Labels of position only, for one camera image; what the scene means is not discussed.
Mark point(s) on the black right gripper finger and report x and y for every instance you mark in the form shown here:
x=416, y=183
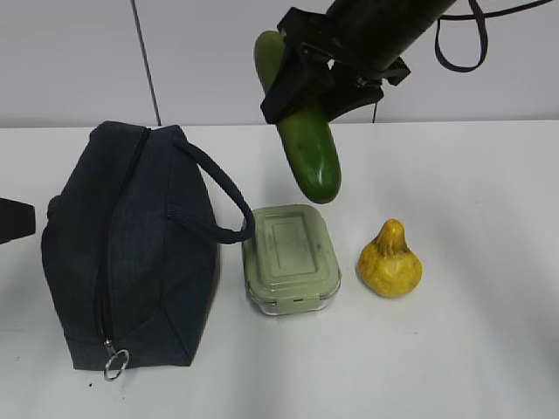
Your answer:
x=302, y=78
x=349, y=92

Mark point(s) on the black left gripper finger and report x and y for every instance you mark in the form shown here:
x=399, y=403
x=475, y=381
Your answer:
x=17, y=219

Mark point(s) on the yellow pear shaped gourd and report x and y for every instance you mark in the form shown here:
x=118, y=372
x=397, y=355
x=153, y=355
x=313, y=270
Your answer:
x=387, y=265

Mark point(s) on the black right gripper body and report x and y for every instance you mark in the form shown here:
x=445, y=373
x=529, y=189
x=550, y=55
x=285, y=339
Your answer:
x=367, y=41

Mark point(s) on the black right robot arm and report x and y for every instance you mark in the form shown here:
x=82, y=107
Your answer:
x=421, y=15

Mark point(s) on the green cucumber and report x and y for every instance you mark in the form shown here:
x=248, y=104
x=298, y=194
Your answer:
x=305, y=134

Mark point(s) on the dark blue fabric lunch bag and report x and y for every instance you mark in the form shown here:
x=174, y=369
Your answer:
x=130, y=250

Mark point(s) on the green lid glass food container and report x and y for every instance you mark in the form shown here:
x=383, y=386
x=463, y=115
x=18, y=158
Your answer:
x=290, y=264

